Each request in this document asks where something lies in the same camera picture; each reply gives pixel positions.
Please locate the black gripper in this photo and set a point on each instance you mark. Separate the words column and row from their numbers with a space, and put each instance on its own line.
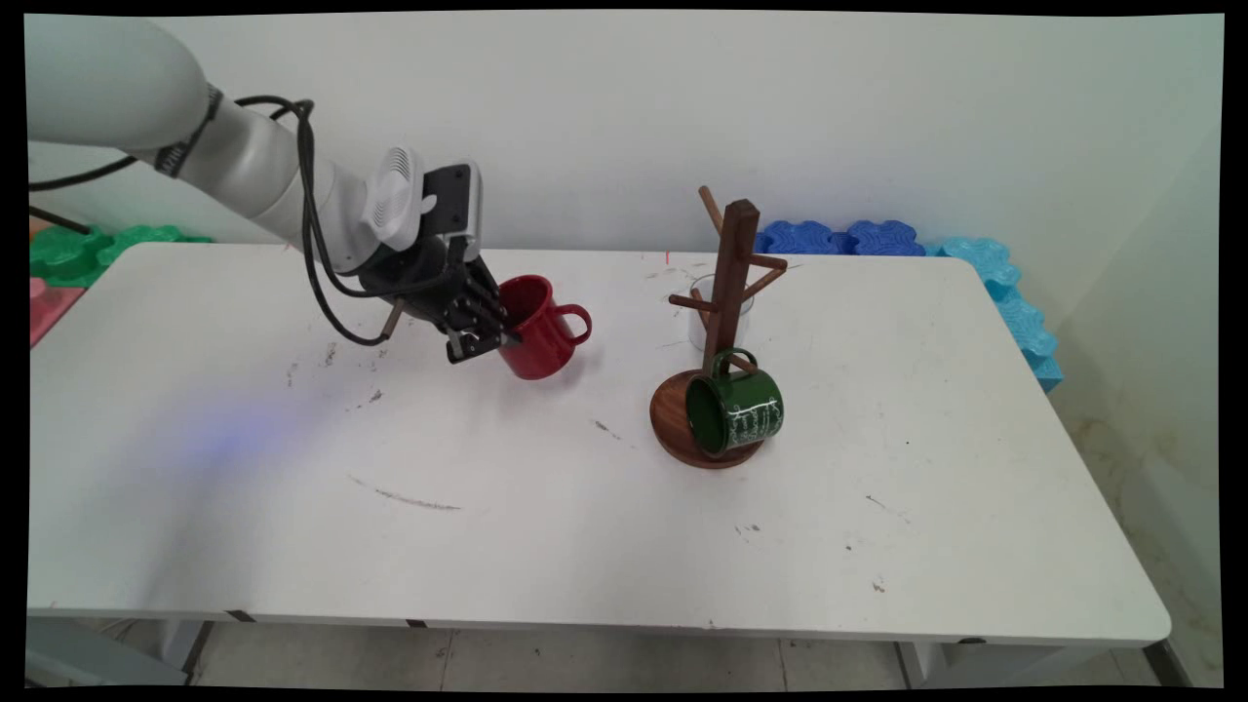
column 414, row 278

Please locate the red ceramic mug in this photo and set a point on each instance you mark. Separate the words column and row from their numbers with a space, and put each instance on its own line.
column 541, row 351

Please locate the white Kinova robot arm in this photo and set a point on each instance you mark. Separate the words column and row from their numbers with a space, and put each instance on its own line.
column 107, row 88

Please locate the clear glass cup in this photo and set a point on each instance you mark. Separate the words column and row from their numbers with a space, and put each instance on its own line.
column 696, row 331

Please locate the dark wooden mug tree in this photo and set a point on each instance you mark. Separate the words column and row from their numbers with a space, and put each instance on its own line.
column 736, row 263

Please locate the green enamel mug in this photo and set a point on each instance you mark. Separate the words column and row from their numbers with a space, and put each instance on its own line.
column 746, row 414

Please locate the blue foam puzzle tile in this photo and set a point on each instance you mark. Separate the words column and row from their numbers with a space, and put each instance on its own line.
column 795, row 237
column 882, row 239

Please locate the green foam puzzle tile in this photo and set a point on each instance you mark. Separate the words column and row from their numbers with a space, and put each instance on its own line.
column 68, row 255

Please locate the red foam puzzle tile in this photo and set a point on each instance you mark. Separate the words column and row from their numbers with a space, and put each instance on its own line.
column 49, row 307

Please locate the thin black rod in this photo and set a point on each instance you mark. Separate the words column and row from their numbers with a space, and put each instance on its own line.
column 58, row 220

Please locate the cyan foam puzzle tile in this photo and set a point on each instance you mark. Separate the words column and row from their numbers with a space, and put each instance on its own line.
column 1045, row 372
column 1024, row 327
column 975, row 263

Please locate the white table leg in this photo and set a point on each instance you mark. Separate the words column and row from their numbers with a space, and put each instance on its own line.
column 931, row 663

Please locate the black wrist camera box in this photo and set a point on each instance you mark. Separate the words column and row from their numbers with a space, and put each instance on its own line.
column 453, row 200

